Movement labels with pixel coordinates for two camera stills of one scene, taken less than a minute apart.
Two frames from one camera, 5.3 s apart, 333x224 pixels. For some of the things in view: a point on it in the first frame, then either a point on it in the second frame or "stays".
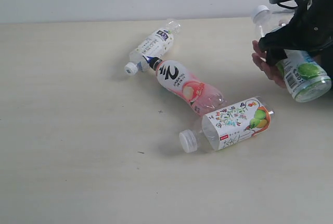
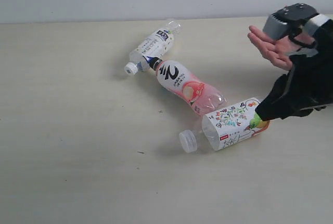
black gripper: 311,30 -> 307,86
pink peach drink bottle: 202,98 stays
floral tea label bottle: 228,126 stays
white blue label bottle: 156,46 stays
